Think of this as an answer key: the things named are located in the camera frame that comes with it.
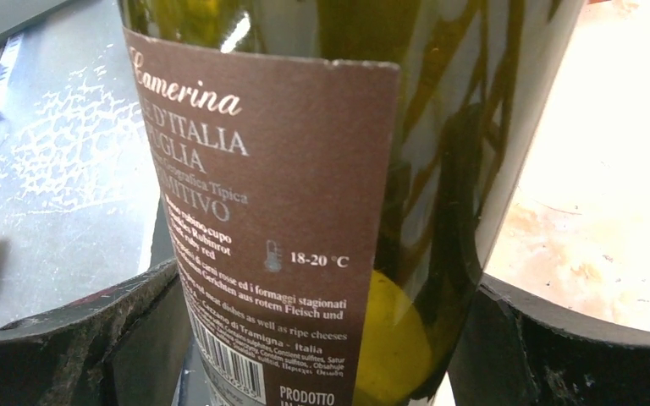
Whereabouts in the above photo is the dark green wine bottle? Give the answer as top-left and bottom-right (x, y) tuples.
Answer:
(118, 1), (583, 405)

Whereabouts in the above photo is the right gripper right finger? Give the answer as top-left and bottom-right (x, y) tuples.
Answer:
(449, 275), (650, 406)

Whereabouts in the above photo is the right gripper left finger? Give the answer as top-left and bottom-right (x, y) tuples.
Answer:
(0, 260), (191, 405)

